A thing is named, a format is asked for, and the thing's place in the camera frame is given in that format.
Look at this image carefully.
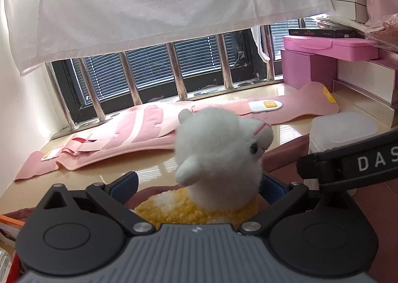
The clear plastic bag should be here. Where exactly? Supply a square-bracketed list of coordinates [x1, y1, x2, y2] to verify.
[313, 13, 398, 54]

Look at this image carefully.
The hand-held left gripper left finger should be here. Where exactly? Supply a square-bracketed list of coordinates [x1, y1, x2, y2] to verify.
[42, 171, 156, 236]

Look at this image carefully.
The dark window blind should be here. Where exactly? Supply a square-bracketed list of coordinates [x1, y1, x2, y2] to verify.
[51, 20, 300, 117]

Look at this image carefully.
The large white gift box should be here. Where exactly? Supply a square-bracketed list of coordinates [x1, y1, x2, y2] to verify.
[337, 59, 398, 104]

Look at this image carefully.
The cream flat box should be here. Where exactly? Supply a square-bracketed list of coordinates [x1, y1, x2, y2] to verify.
[332, 80, 398, 129]

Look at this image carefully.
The orange board edge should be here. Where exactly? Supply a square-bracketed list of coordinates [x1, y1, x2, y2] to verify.
[0, 214, 26, 228]

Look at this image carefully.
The translucent plastic container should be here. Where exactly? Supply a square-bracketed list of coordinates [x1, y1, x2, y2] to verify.
[308, 111, 379, 191]

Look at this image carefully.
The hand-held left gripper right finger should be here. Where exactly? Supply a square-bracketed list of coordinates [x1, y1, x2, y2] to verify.
[238, 171, 355, 236]

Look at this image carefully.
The narrow white hanging cloth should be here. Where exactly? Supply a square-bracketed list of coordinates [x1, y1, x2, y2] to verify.
[251, 25, 271, 63]

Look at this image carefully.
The white curtain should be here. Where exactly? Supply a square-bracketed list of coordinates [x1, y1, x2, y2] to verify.
[3, 0, 336, 77]

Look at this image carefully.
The white and yellow plush alpaca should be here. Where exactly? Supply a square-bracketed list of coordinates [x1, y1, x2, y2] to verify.
[129, 107, 276, 231]

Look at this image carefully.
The black flat box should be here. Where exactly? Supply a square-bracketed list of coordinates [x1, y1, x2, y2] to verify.
[288, 28, 366, 39]

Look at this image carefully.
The pink waist support belt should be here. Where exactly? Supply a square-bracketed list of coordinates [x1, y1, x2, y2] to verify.
[14, 82, 340, 182]

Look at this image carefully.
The pink flat case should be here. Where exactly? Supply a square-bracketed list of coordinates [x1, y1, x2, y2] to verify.
[283, 35, 388, 62]

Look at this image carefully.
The pink cardboard box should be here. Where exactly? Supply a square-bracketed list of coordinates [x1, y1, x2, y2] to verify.
[280, 49, 338, 91]

